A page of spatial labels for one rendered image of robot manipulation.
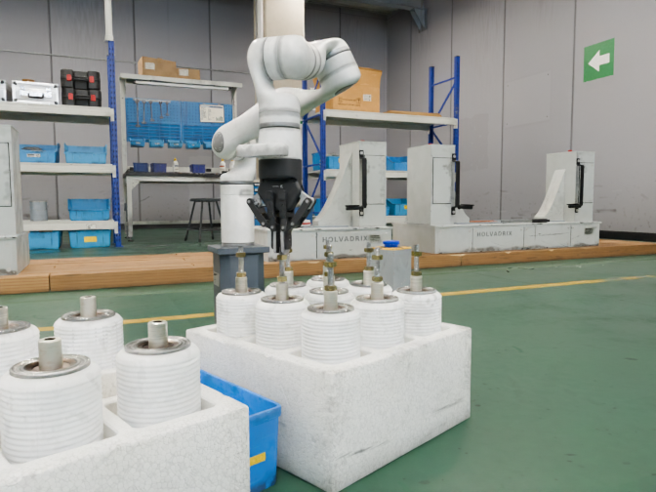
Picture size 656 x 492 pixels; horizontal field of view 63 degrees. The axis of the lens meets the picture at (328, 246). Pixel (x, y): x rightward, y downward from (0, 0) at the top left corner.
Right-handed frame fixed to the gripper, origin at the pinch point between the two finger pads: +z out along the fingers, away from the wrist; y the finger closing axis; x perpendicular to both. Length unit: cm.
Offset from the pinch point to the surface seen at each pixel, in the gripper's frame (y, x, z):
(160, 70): 386, -429, -159
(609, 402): -55, -41, 36
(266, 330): 0.4, 4.8, 14.6
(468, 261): 10, -278, 33
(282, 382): -5.5, 10.4, 21.0
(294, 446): -7.9, 11.4, 30.5
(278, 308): -1.7, 4.4, 10.9
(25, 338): 20.8, 33.7, 11.0
